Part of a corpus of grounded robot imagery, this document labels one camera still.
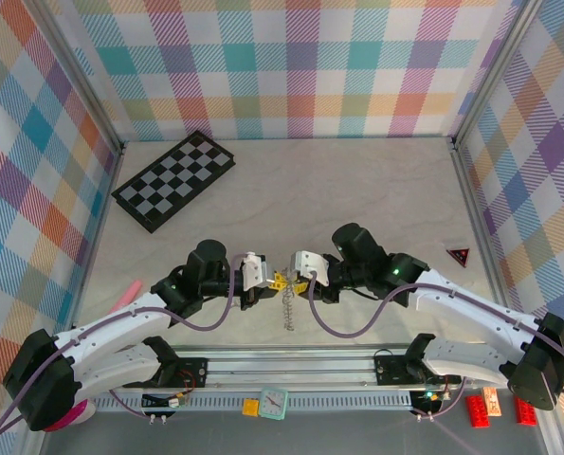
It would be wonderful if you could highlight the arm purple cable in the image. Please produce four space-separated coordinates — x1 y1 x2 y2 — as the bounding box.
308 270 564 421
0 254 249 437

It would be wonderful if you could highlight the aluminium mounting rail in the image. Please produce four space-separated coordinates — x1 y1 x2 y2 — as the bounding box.
28 345 556 395

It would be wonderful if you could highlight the red toy brick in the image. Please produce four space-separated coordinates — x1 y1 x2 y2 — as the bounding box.
514 398 539 427
465 394 492 428

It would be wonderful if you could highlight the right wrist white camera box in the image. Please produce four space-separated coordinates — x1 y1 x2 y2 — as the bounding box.
288 249 330 288

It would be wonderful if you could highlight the aluminium upright frame post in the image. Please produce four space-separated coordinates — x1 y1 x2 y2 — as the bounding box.
32 0 124 155
451 0 537 143

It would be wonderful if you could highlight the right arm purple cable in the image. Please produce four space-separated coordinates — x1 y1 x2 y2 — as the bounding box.
308 270 564 421

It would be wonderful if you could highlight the black grey chessboard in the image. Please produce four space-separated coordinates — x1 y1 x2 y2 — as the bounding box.
111 129 238 234

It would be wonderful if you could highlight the aluminium table side rail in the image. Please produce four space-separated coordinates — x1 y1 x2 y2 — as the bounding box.
449 136 523 351
58 141 126 356

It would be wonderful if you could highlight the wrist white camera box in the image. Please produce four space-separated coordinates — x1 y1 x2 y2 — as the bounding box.
241 250 276 291
288 249 330 288

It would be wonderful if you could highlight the orange wooden block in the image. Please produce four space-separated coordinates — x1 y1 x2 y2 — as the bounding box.
482 386 501 418

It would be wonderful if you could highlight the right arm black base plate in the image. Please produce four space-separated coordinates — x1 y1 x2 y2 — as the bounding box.
373 353 463 386

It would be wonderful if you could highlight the slotted grey cable duct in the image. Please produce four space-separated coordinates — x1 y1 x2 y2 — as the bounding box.
91 391 415 411

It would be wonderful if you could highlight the black power connector bracket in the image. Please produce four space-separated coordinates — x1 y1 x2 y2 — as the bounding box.
140 391 191 412
409 388 445 417

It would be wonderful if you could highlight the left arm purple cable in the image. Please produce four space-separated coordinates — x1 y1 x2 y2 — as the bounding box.
0 254 249 437

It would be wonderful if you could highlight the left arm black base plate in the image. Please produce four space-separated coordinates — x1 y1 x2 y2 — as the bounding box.
122 357 209 389

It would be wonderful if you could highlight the pink marker pen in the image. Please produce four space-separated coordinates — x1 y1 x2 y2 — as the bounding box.
110 279 143 314

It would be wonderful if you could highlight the teal alarm clock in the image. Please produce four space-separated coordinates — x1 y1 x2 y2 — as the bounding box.
257 386 290 422

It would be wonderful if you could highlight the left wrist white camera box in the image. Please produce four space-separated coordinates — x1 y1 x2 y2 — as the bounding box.
241 250 276 291

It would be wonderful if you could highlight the red black triangle piece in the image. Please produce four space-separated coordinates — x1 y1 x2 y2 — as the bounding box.
446 246 472 267

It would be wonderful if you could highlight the grey metal coil keyring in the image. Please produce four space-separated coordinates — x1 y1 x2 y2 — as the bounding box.
281 267 298 332

